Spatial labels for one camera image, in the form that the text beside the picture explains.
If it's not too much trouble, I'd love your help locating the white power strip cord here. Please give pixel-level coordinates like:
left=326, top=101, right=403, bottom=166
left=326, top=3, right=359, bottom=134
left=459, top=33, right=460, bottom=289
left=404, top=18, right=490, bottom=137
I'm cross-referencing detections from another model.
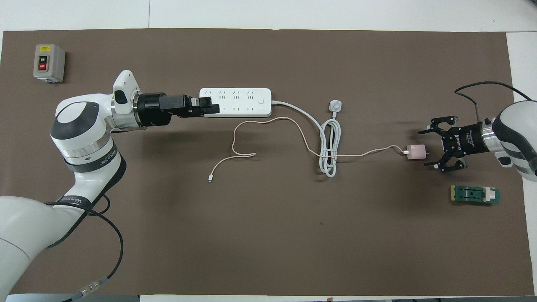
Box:
left=271, top=100, right=342, bottom=178

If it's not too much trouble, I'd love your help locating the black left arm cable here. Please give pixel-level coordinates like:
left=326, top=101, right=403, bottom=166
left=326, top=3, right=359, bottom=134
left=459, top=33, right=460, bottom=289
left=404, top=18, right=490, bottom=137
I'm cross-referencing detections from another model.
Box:
left=44, top=195, right=124, bottom=302

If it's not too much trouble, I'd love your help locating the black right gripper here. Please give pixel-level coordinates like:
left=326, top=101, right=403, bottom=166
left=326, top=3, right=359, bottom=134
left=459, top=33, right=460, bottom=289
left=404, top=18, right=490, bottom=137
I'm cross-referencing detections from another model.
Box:
left=418, top=115, right=484, bottom=174

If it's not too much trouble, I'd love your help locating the white power strip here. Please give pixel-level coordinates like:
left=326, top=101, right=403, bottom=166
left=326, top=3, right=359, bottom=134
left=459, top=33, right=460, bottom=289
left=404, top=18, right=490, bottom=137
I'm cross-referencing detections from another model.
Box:
left=199, top=87, right=272, bottom=117

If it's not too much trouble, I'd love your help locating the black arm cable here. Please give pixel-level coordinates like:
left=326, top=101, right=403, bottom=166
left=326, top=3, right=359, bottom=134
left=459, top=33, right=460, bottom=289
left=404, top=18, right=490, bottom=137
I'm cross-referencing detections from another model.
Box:
left=44, top=195, right=124, bottom=302
left=454, top=81, right=533, bottom=124

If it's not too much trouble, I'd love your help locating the pink charger adapter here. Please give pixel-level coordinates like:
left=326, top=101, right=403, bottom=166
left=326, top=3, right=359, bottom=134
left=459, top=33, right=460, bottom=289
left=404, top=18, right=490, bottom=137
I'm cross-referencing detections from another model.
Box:
left=405, top=144, right=428, bottom=161

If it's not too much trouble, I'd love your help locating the green circuit board block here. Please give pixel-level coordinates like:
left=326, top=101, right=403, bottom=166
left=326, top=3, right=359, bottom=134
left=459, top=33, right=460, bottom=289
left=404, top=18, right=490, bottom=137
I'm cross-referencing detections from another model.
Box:
left=451, top=185, right=501, bottom=206

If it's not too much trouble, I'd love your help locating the grey on-off switch box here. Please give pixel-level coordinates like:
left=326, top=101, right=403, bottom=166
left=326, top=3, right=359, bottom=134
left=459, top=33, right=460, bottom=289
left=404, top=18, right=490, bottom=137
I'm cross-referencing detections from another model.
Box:
left=33, top=44, right=66, bottom=83

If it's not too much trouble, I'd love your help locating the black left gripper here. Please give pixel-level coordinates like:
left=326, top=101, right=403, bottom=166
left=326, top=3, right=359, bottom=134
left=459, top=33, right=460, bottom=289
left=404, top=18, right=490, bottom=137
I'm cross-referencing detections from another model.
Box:
left=136, top=92, right=220, bottom=127

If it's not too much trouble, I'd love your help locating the brown paper table mat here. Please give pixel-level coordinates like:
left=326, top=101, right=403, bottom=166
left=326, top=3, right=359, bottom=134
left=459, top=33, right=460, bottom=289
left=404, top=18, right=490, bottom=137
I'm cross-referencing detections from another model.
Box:
left=0, top=28, right=523, bottom=296

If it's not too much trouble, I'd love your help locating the pink charging cable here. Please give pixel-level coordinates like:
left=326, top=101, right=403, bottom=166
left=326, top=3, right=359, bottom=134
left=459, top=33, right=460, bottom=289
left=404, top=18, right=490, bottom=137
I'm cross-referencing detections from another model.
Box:
left=208, top=117, right=407, bottom=183

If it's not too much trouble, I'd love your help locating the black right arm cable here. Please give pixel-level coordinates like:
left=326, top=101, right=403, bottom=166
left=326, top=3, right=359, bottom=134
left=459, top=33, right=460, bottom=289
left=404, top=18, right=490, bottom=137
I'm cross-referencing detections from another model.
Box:
left=454, top=81, right=533, bottom=124

